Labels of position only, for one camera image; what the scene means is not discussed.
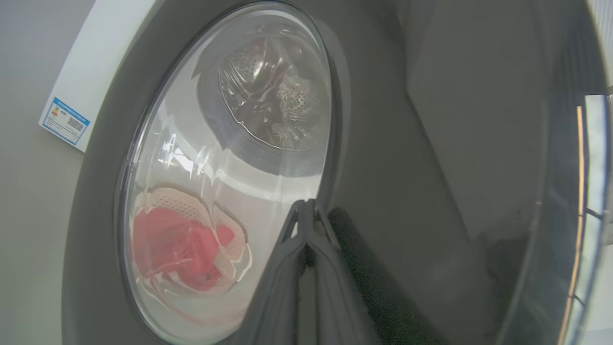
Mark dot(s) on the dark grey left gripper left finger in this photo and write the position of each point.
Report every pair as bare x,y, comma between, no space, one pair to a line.
278,292

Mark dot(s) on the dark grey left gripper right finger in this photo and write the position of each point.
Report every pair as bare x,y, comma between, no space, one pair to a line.
335,297

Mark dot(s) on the red sports garment white trim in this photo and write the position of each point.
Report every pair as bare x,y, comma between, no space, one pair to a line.
177,249

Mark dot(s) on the dark grey round glass door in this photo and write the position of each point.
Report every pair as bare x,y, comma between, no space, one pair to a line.
431,167

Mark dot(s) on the white front-load washing machine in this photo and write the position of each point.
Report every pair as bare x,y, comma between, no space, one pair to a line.
96,62

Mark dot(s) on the blue energy label sticker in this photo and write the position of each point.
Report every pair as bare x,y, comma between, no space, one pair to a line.
64,121

